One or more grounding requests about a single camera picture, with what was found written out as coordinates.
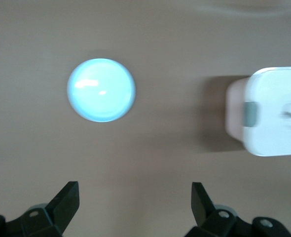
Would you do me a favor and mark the white lidded storage box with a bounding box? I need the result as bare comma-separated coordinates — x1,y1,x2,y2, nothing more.
224,66,291,157

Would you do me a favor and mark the light blue round plate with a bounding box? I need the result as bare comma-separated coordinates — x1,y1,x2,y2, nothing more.
66,58,137,123

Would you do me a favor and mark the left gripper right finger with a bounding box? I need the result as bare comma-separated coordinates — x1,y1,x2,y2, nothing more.
184,182,291,237

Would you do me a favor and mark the brown table mat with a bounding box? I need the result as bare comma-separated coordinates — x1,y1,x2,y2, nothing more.
0,0,291,237

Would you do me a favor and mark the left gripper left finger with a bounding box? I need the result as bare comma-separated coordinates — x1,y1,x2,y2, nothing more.
0,181,80,237

